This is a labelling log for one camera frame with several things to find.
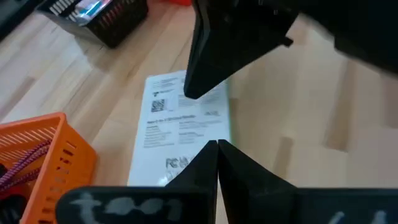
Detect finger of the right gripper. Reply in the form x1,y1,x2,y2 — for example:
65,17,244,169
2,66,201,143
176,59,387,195
192,0,299,99
183,0,246,98

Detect purple pen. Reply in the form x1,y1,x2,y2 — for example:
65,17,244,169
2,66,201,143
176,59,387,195
0,139,53,194

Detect blue charger cube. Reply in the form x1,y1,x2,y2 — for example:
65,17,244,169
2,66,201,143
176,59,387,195
74,0,103,24

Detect black plastic basket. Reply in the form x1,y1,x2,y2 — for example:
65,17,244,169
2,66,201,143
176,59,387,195
37,0,149,49

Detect orange plastic basket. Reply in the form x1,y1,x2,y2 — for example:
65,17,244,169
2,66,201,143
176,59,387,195
0,111,98,224

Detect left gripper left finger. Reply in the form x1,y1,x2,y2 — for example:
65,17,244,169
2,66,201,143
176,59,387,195
55,139,219,224

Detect white card with green print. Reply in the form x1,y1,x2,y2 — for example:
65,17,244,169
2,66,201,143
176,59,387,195
126,70,233,187

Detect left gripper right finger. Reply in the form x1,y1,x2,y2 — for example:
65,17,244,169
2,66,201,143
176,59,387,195
218,139,398,224

